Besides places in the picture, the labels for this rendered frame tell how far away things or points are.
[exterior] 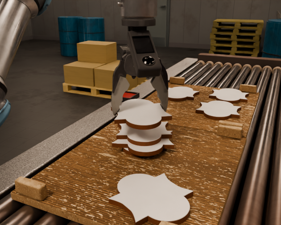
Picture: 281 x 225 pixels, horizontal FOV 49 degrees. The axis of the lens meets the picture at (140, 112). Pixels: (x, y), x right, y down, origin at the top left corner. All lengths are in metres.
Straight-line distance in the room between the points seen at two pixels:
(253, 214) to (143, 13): 0.42
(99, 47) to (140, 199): 3.96
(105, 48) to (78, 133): 3.56
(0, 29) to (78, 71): 3.39
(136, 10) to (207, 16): 7.58
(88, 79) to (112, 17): 4.97
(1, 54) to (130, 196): 0.53
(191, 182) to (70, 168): 0.24
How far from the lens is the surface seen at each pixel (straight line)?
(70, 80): 4.38
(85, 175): 0.61
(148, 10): 0.63
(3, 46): 0.89
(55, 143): 0.80
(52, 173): 0.63
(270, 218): 0.59
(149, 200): 0.52
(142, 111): 0.68
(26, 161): 0.74
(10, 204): 0.61
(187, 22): 8.30
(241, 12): 8.10
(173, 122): 0.85
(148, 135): 0.68
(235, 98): 1.05
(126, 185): 0.56
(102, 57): 4.41
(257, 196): 0.62
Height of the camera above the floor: 1.26
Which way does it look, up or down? 21 degrees down
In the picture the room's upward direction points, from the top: straight up
